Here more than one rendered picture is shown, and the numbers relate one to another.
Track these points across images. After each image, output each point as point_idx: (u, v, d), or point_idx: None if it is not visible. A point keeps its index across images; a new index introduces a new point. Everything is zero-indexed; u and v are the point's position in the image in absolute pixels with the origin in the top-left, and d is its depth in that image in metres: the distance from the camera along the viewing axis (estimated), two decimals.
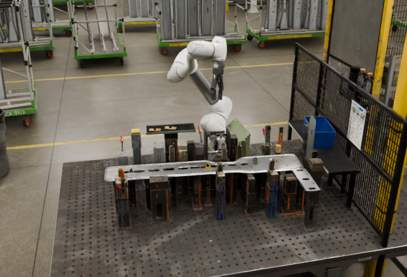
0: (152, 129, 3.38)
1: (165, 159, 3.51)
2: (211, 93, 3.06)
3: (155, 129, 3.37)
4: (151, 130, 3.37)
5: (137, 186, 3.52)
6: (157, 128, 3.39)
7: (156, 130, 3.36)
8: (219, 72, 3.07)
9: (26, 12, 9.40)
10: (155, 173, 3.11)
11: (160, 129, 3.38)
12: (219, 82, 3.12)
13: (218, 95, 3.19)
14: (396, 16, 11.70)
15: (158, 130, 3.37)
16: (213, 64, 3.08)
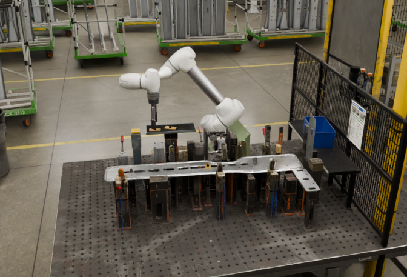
0: (152, 129, 3.38)
1: (165, 159, 3.51)
2: (151, 123, 3.28)
3: (155, 129, 3.37)
4: (151, 130, 3.37)
5: (137, 186, 3.52)
6: (157, 128, 3.39)
7: (156, 130, 3.36)
8: (155, 103, 3.26)
9: (26, 12, 9.40)
10: (155, 173, 3.11)
11: (160, 129, 3.38)
12: None
13: None
14: (396, 16, 11.70)
15: (158, 130, 3.37)
16: (149, 96, 3.23)
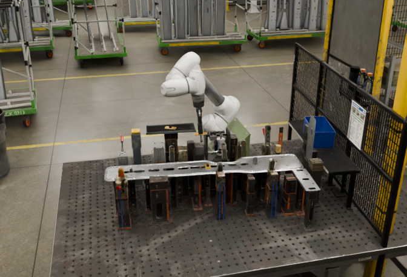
0: (197, 133, 3.14)
1: (165, 159, 3.51)
2: (198, 128, 3.10)
3: None
4: (196, 134, 3.13)
5: (137, 186, 3.52)
6: (202, 132, 3.15)
7: (202, 134, 3.12)
8: (201, 105, 3.02)
9: (26, 12, 9.40)
10: (155, 173, 3.11)
11: (206, 133, 3.14)
12: None
13: None
14: (396, 16, 11.70)
15: (205, 133, 3.13)
16: (195, 99, 2.99)
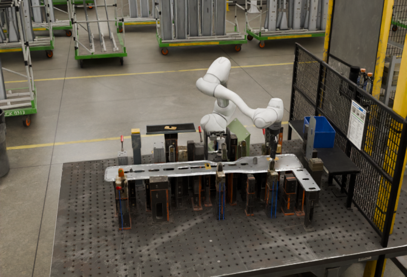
0: (269, 158, 3.25)
1: (165, 159, 3.51)
2: (271, 154, 3.21)
3: None
4: (269, 159, 3.24)
5: (137, 186, 3.52)
6: None
7: (275, 159, 3.23)
8: (278, 133, 3.14)
9: (26, 12, 9.40)
10: (155, 173, 3.11)
11: (277, 157, 3.26)
12: None
13: (271, 154, 3.24)
14: (396, 16, 11.70)
15: (277, 159, 3.25)
16: (273, 126, 3.10)
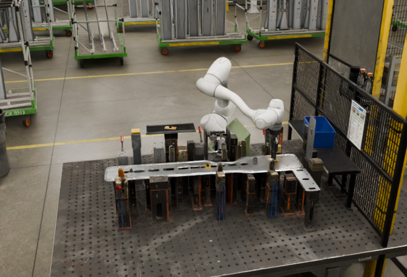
0: (270, 159, 3.25)
1: (165, 159, 3.51)
2: (272, 154, 3.22)
3: None
4: (269, 159, 3.24)
5: (137, 186, 3.52)
6: None
7: (275, 160, 3.24)
8: (278, 133, 3.14)
9: (26, 12, 9.40)
10: (155, 173, 3.11)
11: (278, 159, 3.26)
12: None
13: (271, 154, 3.25)
14: (396, 16, 11.70)
15: (277, 160, 3.25)
16: (274, 128, 3.11)
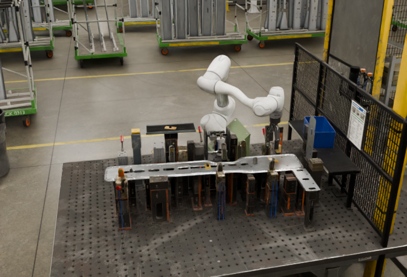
0: (270, 158, 3.25)
1: (165, 159, 3.51)
2: (274, 143, 3.12)
3: (274, 159, 3.25)
4: (269, 158, 3.24)
5: (137, 186, 3.52)
6: (274, 159, 3.27)
7: (275, 161, 3.24)
8: (279, 122, 3.10)
9: (26, 12, 9.40)
10: (155, 173, 3.11)
11: (277, 160, 3.27)
12: None
13: (269, 137, 3.25)
14: (396, 16, 11.70)
15: (277, 161, 3.25)
16: (274, 116, 3.07)
